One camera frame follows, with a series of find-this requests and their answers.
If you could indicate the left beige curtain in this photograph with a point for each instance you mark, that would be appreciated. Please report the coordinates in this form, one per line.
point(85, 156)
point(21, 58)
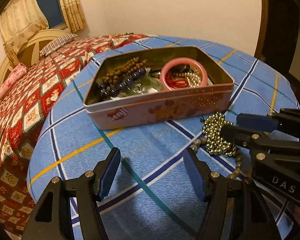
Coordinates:
point(19, 21)

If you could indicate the pink metal tin box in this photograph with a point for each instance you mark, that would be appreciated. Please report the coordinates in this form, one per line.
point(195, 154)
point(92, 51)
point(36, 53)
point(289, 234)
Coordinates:
point(161, 106)

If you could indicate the pink pillow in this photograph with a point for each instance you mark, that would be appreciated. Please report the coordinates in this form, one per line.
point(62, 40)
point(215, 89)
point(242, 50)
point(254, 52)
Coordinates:
point(19, 71)

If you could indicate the striped pillow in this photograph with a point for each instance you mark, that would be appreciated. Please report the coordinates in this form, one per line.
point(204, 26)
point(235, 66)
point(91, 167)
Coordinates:
point(57, 43)

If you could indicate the right beige curtain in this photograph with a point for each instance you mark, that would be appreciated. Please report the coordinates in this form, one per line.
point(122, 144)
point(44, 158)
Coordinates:
point(73, 15)

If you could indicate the dark window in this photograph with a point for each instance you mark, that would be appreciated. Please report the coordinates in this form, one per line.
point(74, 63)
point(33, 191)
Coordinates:
point(52, 11)

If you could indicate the cream wooden headboard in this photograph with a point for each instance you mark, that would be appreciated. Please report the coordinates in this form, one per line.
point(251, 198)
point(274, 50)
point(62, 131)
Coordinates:
point(29, 52)

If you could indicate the red patterned bedspread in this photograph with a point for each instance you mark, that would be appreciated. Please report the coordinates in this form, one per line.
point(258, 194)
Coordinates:
point(23, 111)

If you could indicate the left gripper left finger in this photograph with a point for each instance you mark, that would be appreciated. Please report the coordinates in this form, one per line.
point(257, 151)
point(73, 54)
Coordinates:
point(105, 172)

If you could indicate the beads on bed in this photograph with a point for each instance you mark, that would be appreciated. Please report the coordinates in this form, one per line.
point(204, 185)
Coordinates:
point(122, 34)

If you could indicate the pink bangle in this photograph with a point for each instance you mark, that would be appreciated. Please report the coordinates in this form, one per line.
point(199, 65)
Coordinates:
point(197, 77)

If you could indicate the red knot tassel charm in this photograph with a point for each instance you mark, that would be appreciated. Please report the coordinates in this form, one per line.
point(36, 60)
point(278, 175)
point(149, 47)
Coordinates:
point(175, 82)

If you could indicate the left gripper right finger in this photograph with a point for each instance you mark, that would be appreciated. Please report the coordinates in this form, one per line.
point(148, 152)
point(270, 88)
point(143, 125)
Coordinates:
point(200, 175)

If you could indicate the green jade bangle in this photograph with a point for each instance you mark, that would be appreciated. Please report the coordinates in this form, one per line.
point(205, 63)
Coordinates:
point(144, 85)

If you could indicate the brown wooden door frame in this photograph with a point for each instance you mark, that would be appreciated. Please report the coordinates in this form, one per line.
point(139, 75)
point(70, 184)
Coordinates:
point(263, 29)

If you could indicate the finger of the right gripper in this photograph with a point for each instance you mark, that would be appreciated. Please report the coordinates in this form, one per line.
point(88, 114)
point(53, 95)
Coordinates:
point(262, 123)
point(254, 141)

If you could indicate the beige curtain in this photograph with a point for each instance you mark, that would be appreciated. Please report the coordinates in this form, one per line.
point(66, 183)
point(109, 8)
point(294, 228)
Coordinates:
point(73, 15)
point(19, 21)

